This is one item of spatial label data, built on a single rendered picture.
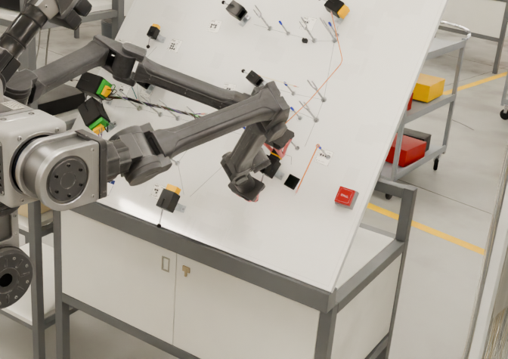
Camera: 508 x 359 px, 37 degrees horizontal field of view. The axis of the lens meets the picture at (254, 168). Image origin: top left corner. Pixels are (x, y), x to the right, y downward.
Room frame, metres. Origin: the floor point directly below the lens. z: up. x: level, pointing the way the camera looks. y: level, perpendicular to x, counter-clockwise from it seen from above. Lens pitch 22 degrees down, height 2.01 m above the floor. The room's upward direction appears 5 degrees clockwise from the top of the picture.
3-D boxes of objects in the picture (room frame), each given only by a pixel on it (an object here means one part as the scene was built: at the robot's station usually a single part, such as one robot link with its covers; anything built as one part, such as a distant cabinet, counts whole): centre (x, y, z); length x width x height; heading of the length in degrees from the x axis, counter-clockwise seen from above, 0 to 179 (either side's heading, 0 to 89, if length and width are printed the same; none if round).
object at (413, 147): (5.13, -0.99, 0.54); 0.99 x 0.50 x 1.08; 145
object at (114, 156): (1.37, 0.29, 1.45); 0.09 x 0.08 x 0.12; 49
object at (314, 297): (2.24, 0.24, 0.83); 1.18 x 0.05 x 0.06; 59
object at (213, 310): (2.11, 0.00, 0.60); 0.55 x 0.03 x 0.39; 59
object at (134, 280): (2.40, 0.47, 0.60); 0.55 x 0.02 x 0.39; 59
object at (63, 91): (2.82, 0.91, 1.09); 0.35 x 0.33 x 0.07; 59
